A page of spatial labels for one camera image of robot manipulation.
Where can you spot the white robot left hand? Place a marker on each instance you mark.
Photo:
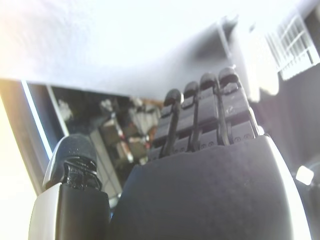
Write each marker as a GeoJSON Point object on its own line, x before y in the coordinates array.
{"type": "Point", "coordinates": [200, 195]}

